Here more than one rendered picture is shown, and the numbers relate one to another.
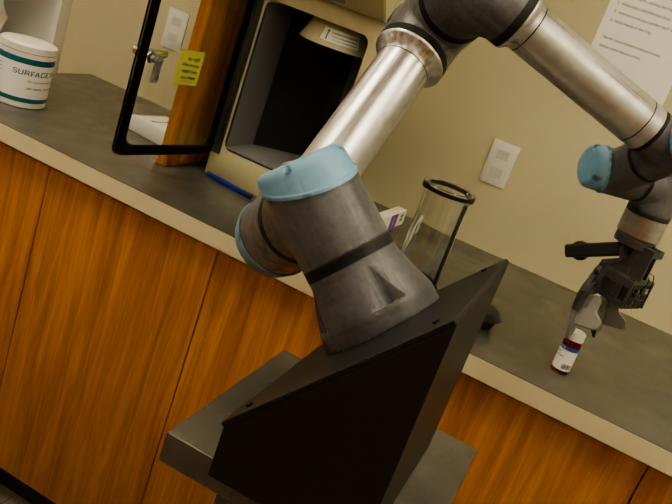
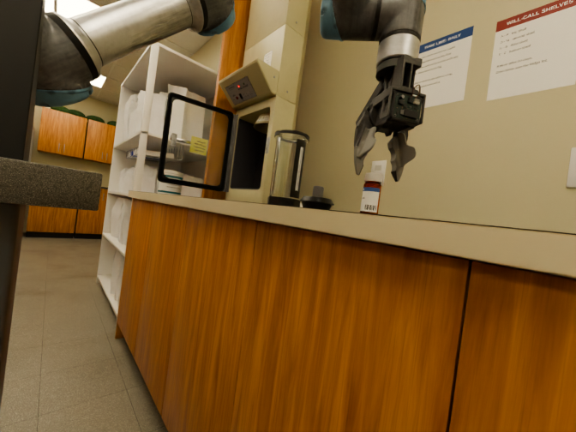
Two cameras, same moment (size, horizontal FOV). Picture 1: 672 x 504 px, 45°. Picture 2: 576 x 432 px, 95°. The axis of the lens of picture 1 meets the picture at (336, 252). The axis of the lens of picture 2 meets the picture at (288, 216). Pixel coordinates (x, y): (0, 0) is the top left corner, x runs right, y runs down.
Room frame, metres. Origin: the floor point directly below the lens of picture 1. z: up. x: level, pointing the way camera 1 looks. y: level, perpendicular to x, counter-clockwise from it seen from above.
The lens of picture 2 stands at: (0.89, -0.60, 0.92)
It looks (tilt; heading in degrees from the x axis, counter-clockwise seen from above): 0 degrees down; 30
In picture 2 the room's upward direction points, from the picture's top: 8 degrees clockwise
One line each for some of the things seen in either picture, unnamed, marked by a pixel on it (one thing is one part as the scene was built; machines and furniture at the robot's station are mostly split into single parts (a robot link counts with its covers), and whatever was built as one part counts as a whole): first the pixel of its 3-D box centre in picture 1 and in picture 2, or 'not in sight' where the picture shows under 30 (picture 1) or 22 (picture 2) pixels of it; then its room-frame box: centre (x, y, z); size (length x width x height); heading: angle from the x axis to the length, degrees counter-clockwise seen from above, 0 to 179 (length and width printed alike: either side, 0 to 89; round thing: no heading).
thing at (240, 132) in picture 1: (315, 94); (269, 156); (1.95, 0.17, 1.19); 0.26 x 0.24 x 0.35; 72
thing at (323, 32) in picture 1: (339, 34); (272, 123); (1.93, 0.16, 1.34); 0.18 x 0.18 x 0.05
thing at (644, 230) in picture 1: (642, 227); (398, 59); (1.42, -0.49, 1.25); 0.08 x 0.08 x 0.05
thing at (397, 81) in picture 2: (624, 270); (393, 99); (1.41, -0.49, 1.17); 0.09 x 0.08 x 0.12; 43
